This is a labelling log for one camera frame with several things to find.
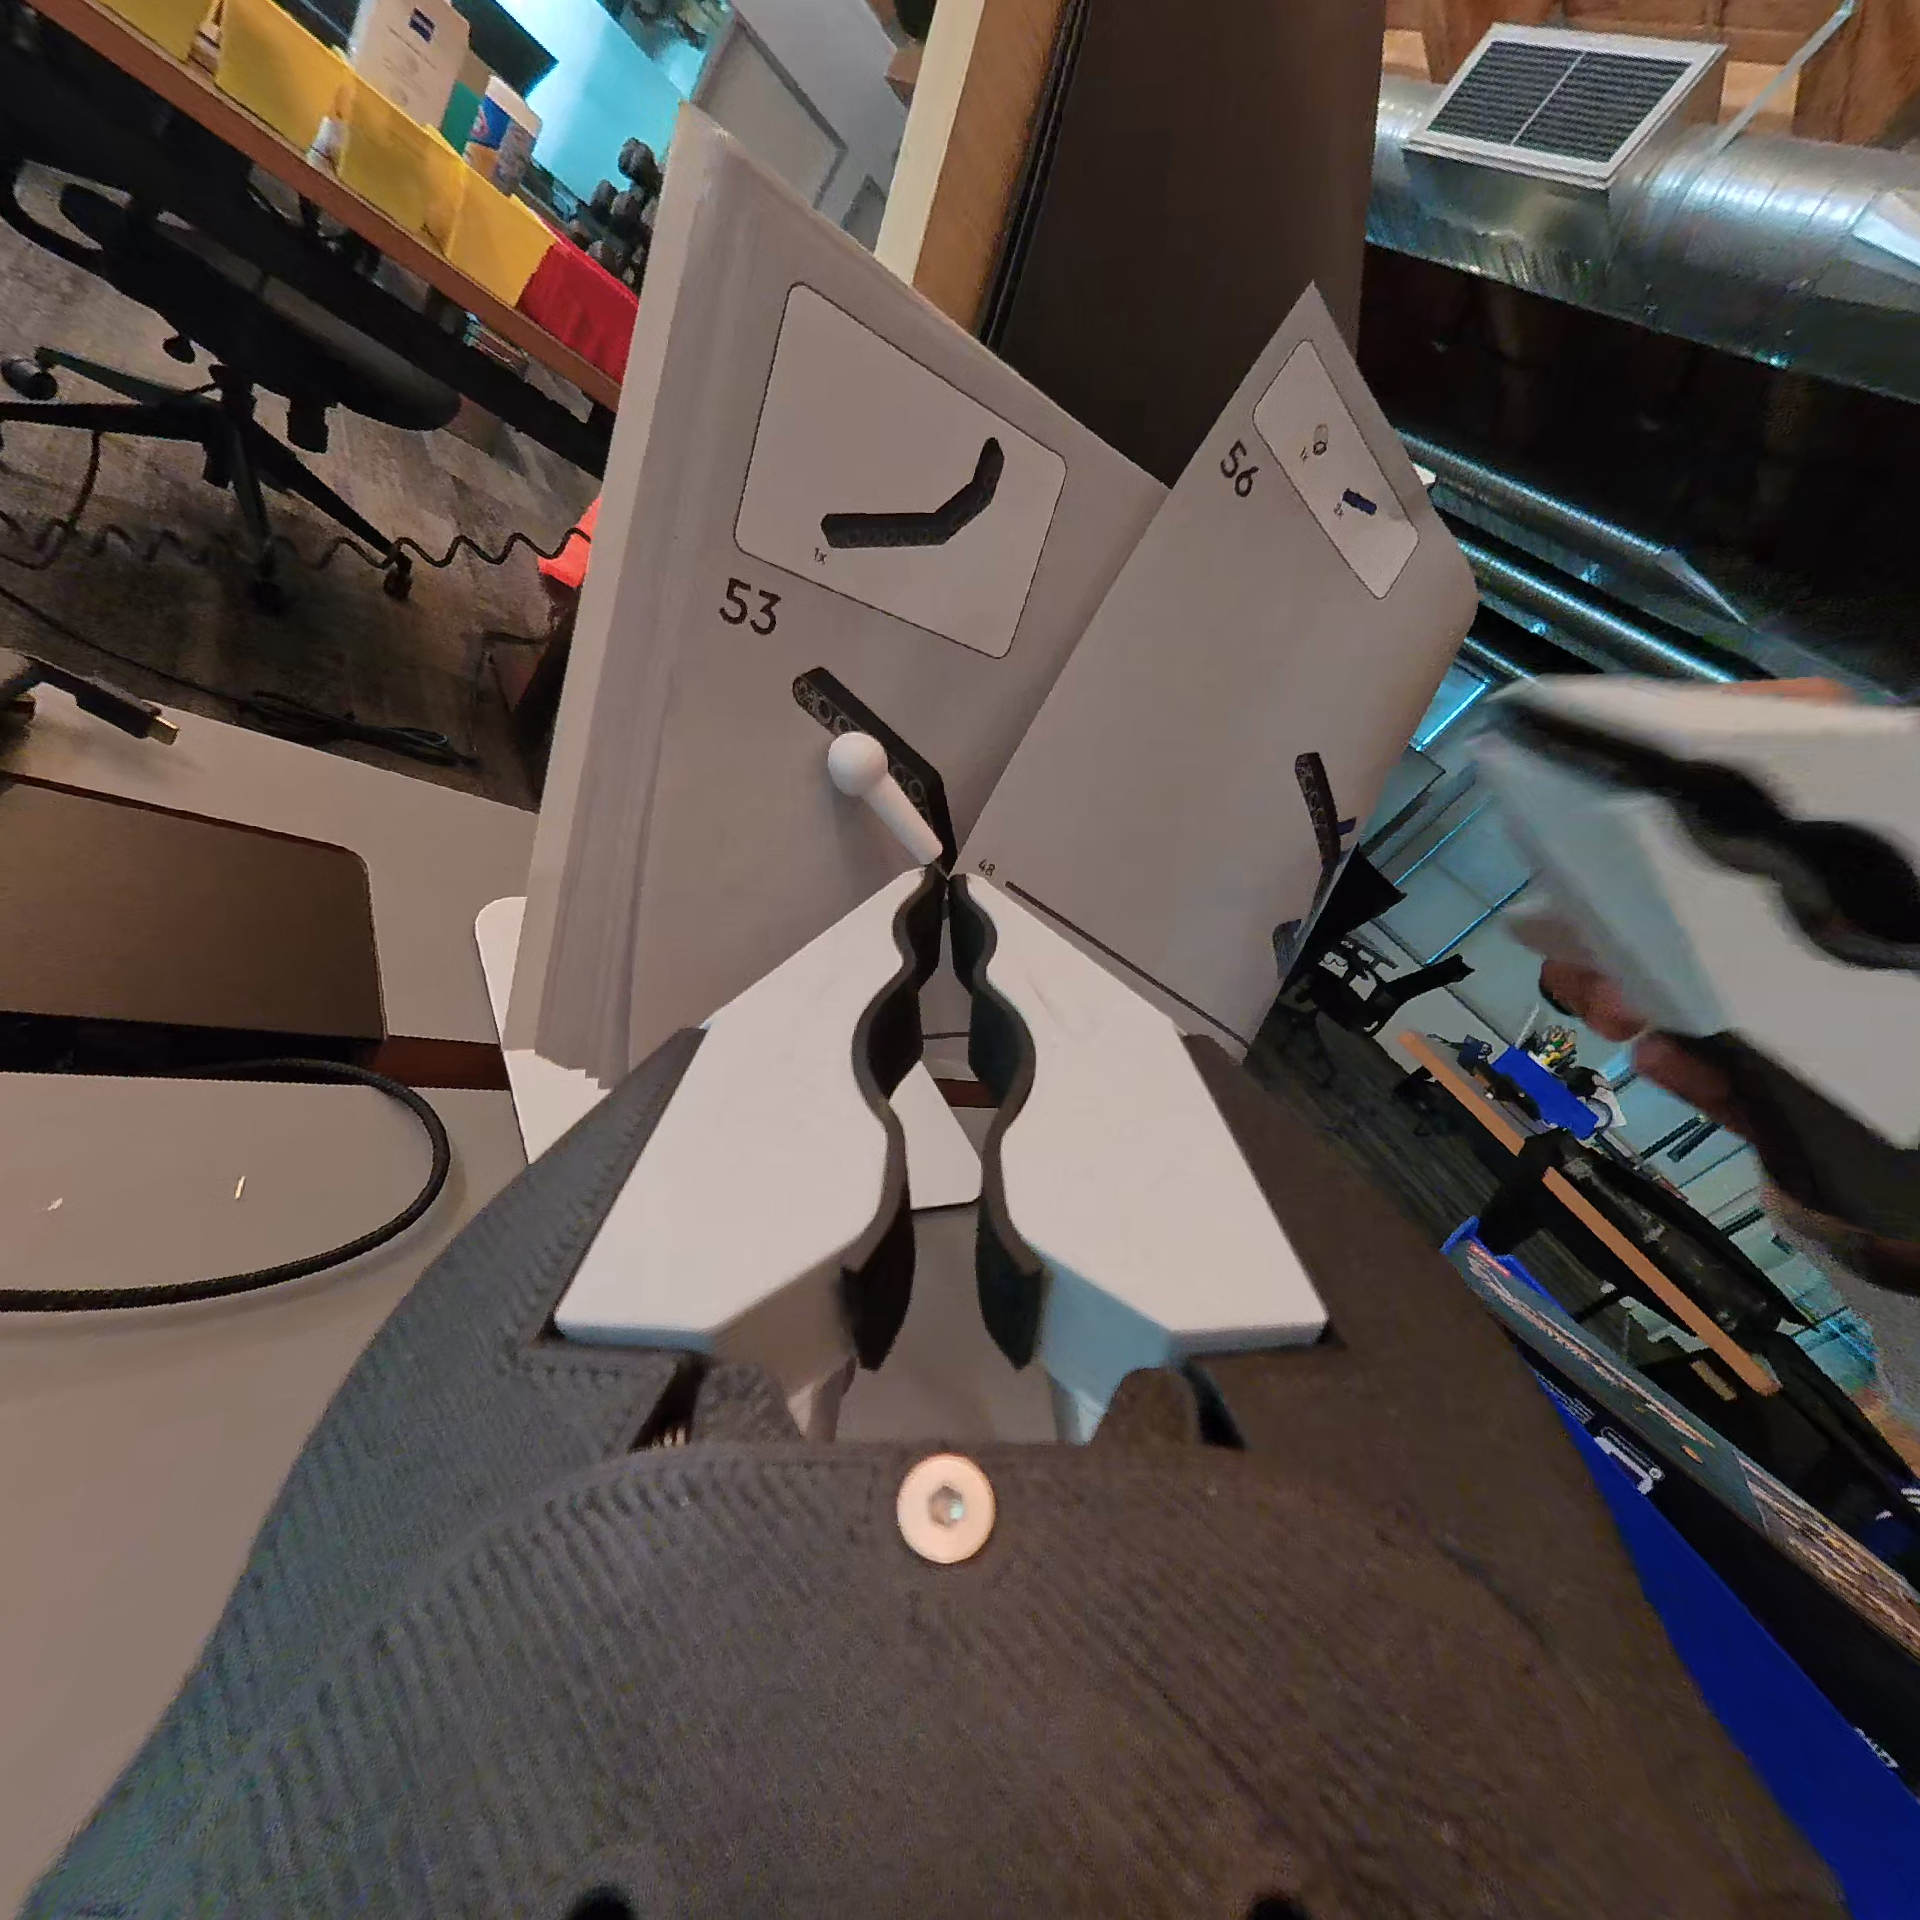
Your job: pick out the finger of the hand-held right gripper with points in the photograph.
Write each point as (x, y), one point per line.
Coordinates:
(1650, 900)
(1831, 747)

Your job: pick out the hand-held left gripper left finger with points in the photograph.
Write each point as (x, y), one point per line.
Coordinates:
(749, 1186)

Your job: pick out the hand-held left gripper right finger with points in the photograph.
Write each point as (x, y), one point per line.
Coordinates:
(1154, 1200)

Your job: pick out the white knob page holder arm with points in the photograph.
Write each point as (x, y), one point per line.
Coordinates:
(858, 766)

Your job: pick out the grey lego instruction booklet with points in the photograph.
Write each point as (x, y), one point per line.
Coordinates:
(673, 747)

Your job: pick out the person's right hand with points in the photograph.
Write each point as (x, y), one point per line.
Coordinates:
(1593, 998)

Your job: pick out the white book stand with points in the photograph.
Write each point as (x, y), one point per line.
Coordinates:
(516, 1048)

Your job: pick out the wooden desk with clutter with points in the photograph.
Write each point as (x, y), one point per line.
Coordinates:
(1593, 1200)

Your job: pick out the metal ceiling pipes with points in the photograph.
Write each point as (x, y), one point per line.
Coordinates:
(1575, 517)

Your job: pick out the dark desk pad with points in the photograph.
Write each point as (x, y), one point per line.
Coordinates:
(181, 914)

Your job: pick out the white vent grille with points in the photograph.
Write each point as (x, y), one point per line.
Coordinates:
(1560, 99)

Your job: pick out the blue cardboard box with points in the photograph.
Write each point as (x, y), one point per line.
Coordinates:
(1726, 1619)

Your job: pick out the red plastic bin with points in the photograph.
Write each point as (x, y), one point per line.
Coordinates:
(585, 307)

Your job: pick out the black office chair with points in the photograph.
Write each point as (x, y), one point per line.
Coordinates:
(302, 375)

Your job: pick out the yellow plastic bin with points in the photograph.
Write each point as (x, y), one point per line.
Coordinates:
(503, 240)
(287, 59)
(152, 16)
(397, 159)

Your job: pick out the black dumbbell rack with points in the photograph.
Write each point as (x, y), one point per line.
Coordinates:
(632, 174)

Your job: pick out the white sign card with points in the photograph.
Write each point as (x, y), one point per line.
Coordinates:
(405, 52)

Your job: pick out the silver ventilation duct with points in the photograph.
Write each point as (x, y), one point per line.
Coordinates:
(1726, 227)

